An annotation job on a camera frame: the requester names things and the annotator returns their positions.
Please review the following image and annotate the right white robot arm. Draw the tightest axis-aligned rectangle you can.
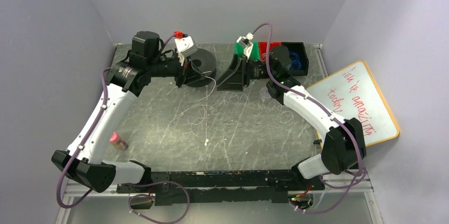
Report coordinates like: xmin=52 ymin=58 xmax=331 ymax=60
xmin=217 ymin=46 xmax=366 ymax=179

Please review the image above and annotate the green plastic bin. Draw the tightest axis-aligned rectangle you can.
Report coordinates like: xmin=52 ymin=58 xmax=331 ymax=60
xmin=235 ymin=42 xmax=260 ymax=60

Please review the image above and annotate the blue coiled cable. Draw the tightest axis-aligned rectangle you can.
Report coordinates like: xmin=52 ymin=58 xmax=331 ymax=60
xmin=285 ymin=51 xmax=303 ymax=70

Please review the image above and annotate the pink capped small bottle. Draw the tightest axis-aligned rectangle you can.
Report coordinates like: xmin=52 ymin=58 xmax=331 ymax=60
xmin=109 ymin=132 xmax=128 ymax=150

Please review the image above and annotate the red plastic bin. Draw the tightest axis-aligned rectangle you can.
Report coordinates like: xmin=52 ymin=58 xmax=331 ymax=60
xmin=257 ymin=42 xmax=282 ymax=57

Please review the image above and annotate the black plastic bin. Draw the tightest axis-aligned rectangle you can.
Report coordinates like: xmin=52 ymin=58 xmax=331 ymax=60
xmin=281 ymin=42 xmax=309 ymax=76

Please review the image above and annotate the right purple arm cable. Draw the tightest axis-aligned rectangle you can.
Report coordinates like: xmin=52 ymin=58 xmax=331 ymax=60
xmin=250 ymin=22 xmax=369 ymax=216

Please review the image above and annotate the clear round plastic container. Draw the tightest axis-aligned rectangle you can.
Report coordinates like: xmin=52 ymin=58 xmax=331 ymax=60
xmin=259 ymin=87 xmax=272 ymax=102

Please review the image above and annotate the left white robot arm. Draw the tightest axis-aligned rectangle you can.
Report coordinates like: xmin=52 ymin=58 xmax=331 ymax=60
xmin=51 ymin=31 xmax=205 ymax=193

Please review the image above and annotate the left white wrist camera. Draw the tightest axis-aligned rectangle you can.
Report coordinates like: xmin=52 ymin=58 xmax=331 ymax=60
xmin=174 ymin=31 xmax=197 ymax=65

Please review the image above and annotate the whiteboard with wooden frame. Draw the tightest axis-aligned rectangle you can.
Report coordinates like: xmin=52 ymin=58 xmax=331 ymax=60
xmin=307 ymin=61 xmax=400 ymax=146

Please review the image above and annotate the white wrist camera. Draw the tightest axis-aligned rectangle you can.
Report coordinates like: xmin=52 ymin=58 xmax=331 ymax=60
xmin=236 ymin=32 xmax=254 ymax=59
xmin=174 ymin=31 xmax=197 ymax=65

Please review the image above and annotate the black cable spool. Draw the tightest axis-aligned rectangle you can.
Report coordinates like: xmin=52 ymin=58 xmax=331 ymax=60
xmin=185 ymin=48 xmax=217 ymax=88

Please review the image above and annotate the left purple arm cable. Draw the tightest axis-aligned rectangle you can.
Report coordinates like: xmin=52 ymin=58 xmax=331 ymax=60
xmin=56 ymin=33 xmax=192 ymax=224

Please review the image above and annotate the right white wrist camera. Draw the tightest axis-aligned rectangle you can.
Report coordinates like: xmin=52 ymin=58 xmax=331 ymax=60
xmin=236 ymin=32 xmax=254 ymax=59

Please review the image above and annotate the aluminium extrusion frame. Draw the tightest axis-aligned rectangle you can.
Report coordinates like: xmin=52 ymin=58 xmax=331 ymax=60
xmin=54 ymin=168 xmax=385 ymax=224

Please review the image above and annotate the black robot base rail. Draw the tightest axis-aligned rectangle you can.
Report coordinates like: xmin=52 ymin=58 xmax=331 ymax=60
xmin=116 ymin=169 xmax=325 ymax=206

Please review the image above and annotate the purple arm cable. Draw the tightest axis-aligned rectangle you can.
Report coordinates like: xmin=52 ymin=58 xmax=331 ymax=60
xmin=250 ymin=22 xmax=369 ymax=216
xmin=56 ymin=33 xmax=192 ymax=224

